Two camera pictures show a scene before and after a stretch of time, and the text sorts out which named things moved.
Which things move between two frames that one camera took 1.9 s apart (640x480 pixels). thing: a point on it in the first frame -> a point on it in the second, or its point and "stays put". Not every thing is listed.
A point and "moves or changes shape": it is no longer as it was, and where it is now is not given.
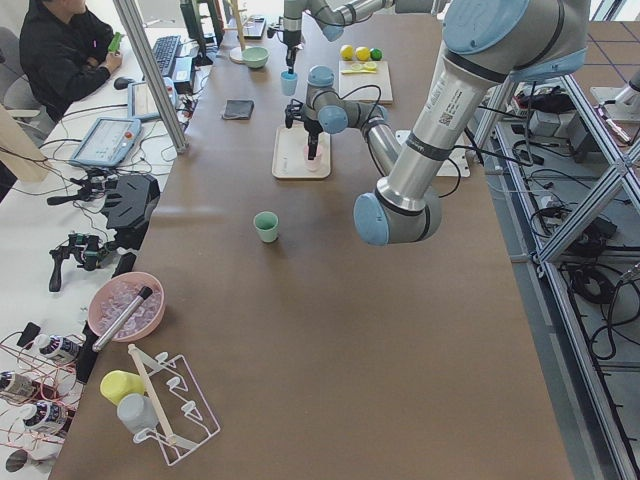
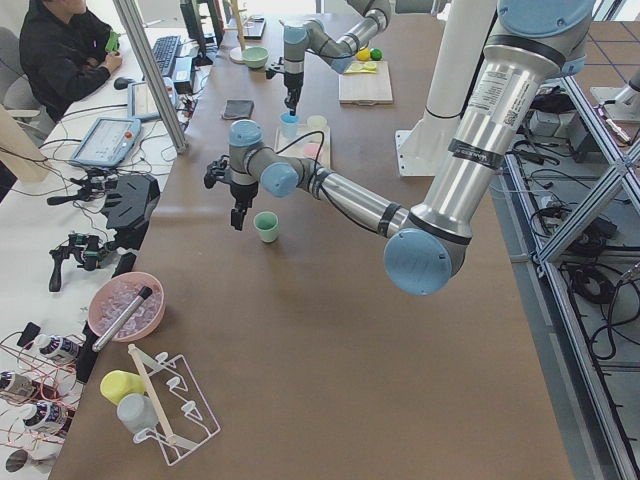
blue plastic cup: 289,82 moves or changes shape
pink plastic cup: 315,163 stays put
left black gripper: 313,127 -> 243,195
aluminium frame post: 132,30 stays put
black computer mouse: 122,83 stays put
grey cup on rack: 137,412 stays put
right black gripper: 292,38 -> 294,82
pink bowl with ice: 112,295 stays put
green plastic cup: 266,223 stays put
